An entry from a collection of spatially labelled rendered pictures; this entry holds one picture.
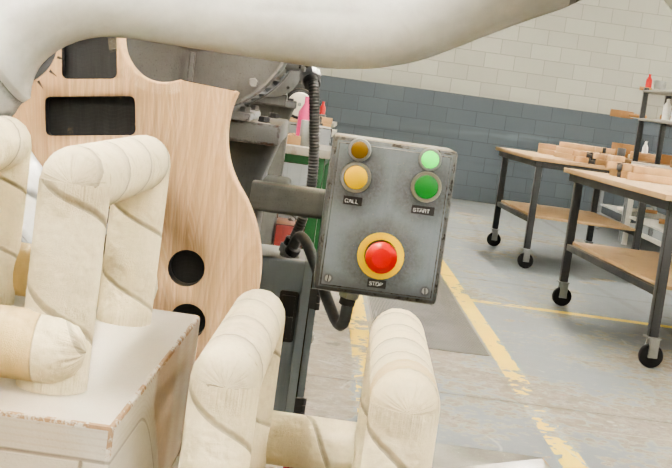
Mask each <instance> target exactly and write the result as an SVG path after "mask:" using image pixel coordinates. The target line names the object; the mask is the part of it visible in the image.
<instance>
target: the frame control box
mask: <svg viewBox="0 0 672 468"><path fill-rule="evenodd" d="M357 138H362V139H365V140H367V141H368V142H369V143H370V145H371V154H370V156H369V158H368V159H366V160H365V161H362V162H358V161H354V160H353V159H352V158H351V157H350V156H349V153H348V147H349V144H350V143H351V141H353V140H354V139H357ZM427 148H434V149H436V150H438V151H439V153H440V154H441V157H442V162H441V165H440V166H439V168H438V169H436V170H434V171H426V170H424V169H423V168H422V167H421V166H420V164H419V155H420V153H421V152H422V151H423V150H424V149H427ZM457 158H458V155H457V152H455V151H453V150H451V149H449V148H445V147H438V146H431V145H424V144H416V143H409V142H402V141H394V140H387V139H380V138H373V137H365V136H358V135H351V134H343V133H335V134H334V136H333V139H332V147H331V154H330V161H329V169H328V176H327V183H326V190H325V198H324V205H323V212H322V220H321V227H320V234H319V242H318V249H317V252H316V249H315V247H314V245H313V242H312V241H311V239H310V237H309V236H308V235H307V234H306V233H305V232H303V231H298V232H296V233H295V234H294V235H293V236H292V237H291V239H290V241H289V243H288V245H287V246H286V248H283V249H282V250H281V252H280V253H279V254H280V256H282V257H285V258H292V259H297V258H299V253H300V252H301V249H300V247H299V246H300V244H301V245H302V247H303V250H304V252H305V255H306V257H307V260H308V263H309V266H310V268H311V271H312V274H313V277H314V281H313V285H314V288H316V289H318V292H319V295H320V298H321V301H322V303H323V306H324V309H325V311H326V314H327V316H328V319H329V321H330V323H331V324H332V326H333V327H334V328H335V329H336V330H338V331H343V330H344V329H346V328H347V327H348V326H349V323H350V320H351V316H352V311H353V307H354V305H355V301H356V300H358V298H359V295H363V296H371V297H378V298H386V299H393V300H401V301H408V302H415V303H423V304H430V305H432V304H435V302H436V301H437V294H438V287H439V280H440V273H441V267H442V260H443V253H444V246H445V239H446V233H447V226H448V219H449V212H450V205H451V198H452V192H453V185H454V178H455V171H456V164H457ZM351 166H360V167H362V168H364V169H365V171H366V172H367V175H368V180H367V183H366V185H365V186H364V187H362V188H360V189H351V188H349V187H348V186H347V185H346V183H345V180H344V174H345V172H346V170H347V169H348V168H349V167H351ZM424 175H429V176H432V177H433V178H434V179H435V180H436V181H437V183H438V191H437V193H436V195H435V196H434V197H432V198H430V199H423V198H421V197H419V196H418V195H417V194H416V192H415V189H414V185H415V182H416V180H417V179H418V178H419V177H421V176H424ZM376 242H386V243H388V244H390V245H391V246H393V248H394V249H395V251H396V253H397V262H396V265H395V267H394V268H393V269H392V270H391V271H390V272H387V273H384V274H378V273H375V272H373V271H372V270H370V269H369V267H368V266H367V264H366V260H365V255H366V251H367V249H368V248H369V247H370V246H371V245H372V244H374V243H376ZM331 291H334V292H339V296H340V299H339V303H340V304H341V309H340V314H339V312H338V310H337V307H336V305H335V302H334V299H333V296H332V294H331Z"/></svg>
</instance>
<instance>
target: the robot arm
mask: <svg viewBox="0 0 672 468"><path fill-rule="evenodd" d="M578 1H580V0H0V116H10V117H12V116H13V115H14V114H15V113H16V111H17V109H18V108H19V106H20V105H21V104H22V103H24V102H25V101H27V100H28V99H30V97H31V89H32V84H33V81H34V77H35V75H36V73H37V71H38V69H39V68H40V66H41V65H42V64H43V63H44V62H45V61H46V60H47V59H48V58H49V57H50V56H51V55H53V54H54V53H55V52H57V51H59V50H60V49H62V48H64V47H66V46H68V45H70V44H73V43H75V42H78V41H81V40H86V39H90V38H98V37H118V38H130V39H137V40H144V41H150V42H157V43H163V44H169V45H176V46H182V47H188V48H195V49H201V50H207V51H214V52H220V53H226V54H233V55H239V56H245V57H252V58H258V59H264V60H270V61H277V62H283V63H290V64H296V65H303V66H311V67H319V68H330V69H374V68H383V67H390V66H396V65H402V64H406V63H410V62H415V61H418V60H422V59H425V58H429V57H432V56H435V55H438V54H441V53H444V52H446V51H449V50H452V49H454V48H457V47H459V46H462V45H464V44H467V43H469V42H472V41H474V40H477V39H479V38H482V37H485V36H487V35H490V34H492V33H495V32H498V31H500V30H503V29H506V28H508V27H511V26H514V25H517V24H519V23H522V22H525V21H528V20H531V19H534V18H537V17H540V16H543V15H546V14H549V13H552V12H555V11H558V10H561V9H564V8H566V7H568V6H570V5H572V4H574V3H576V2H578ZM664 1H665V2H666V4H667V5H668V6H669V8H670V9H671V10H672V0H664ZM42 169H43V167H42V165H41V164H40V163H39V161H38V160H37V158H36V157H35V155H34V154H33V153H32V151H31V159H30V168H29V177H28V185H27V194H26V203H25V212H24V220H23V229H22V238H21V242H23V243H30V244H32V236H33V227H34V219H35V210H36V201H37V193H38V184H39V177H40V175H41V172H42Z"/></svg>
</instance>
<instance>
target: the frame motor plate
mask: <svg viewBox="0 0 672 468"><path fill-rule="evenodd" d="M288 125H289V121H288V120H287V119H282V118H279V114H278V113H270V112H269V114H268V117H267V116H259V118H256V119H254V120H251V121H241V120H234V119H231V120H230V127H229V140H230V141H237V142H245V143H252V144H259V145H266V146H274V147H276V146H278V145H279V144H280V143H281V142H282V141H283V140H284V139H285V138H286V136H287V132H288Z"/></svg>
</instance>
